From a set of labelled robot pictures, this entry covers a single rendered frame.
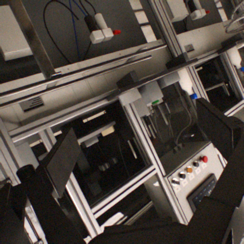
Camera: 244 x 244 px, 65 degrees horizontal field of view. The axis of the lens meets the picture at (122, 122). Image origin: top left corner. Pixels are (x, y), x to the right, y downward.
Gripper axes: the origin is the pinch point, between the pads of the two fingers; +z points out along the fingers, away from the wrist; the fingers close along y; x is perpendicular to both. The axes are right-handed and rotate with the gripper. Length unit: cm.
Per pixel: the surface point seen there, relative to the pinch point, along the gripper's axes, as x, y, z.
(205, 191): -78, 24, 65
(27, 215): -40, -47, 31
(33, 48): 12, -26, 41
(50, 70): 5.4, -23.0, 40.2
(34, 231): -46, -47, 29
